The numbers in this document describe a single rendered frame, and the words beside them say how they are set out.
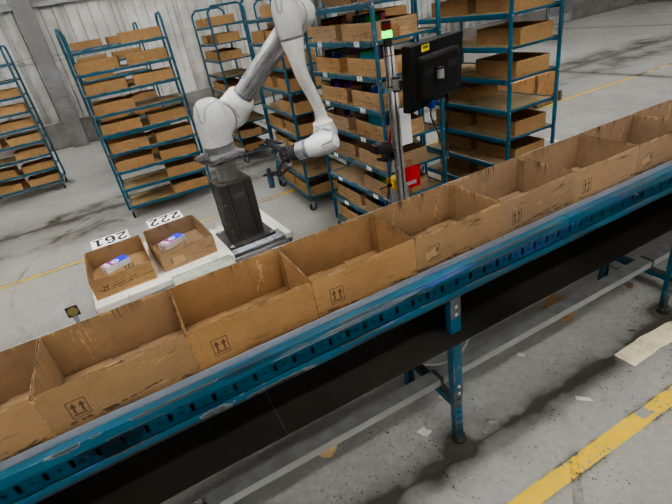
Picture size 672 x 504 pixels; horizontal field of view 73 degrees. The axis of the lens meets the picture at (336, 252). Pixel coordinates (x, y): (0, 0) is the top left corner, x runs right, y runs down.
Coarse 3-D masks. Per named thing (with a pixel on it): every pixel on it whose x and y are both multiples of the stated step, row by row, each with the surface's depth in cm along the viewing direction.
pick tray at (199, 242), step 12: (192, 216) 257; (156, 228) 252; (168, 228) 255; (180, 228) 259; (192, 228) 263; (204, 228) 242; (156, 240) 254; (192, 240) 250; (204, 240) 229; (156, 252) 222; (168, 252) 221; (180, 252) 224; (192, 252) 228; (204, 252) 231; (168, 264) 223; (180, 264) 227
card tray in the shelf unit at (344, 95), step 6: (324, 84) 346; (330, 84) 348; (360, 84) 351; (324, 90) 343; (330, 90) 334; (336, 90) 325; (342, 90) 318; (348, 90) 314; (324, 96) 347; (330, 96) 338; (336, 96) 329; (342, 96) 321; (348, 96) 316; (348, 102) 318
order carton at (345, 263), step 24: (360, 216) 173; (312, 240) 167; (336, 240) 172; (360, 240) 178; (384, 240) 171; (408, 240) 151; (312, 264) 171; (336, 264) 176; (360, 264) 145; (384, 264) 150; (408, 264) 155; (312, 288) 140; (336, 288) 144; (360, 288) 149; (384, 288) 154
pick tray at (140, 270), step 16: (128, 240) 244; (96, 256) 239; (112, 256) 243; (128, 256) 245; (144, 256) 242; (96, 272) 234; (112, 272) 231; (128, 272) 212; (144, 272) 216; (96, 288) 208; (112, 288) 211; (128, 288) 215
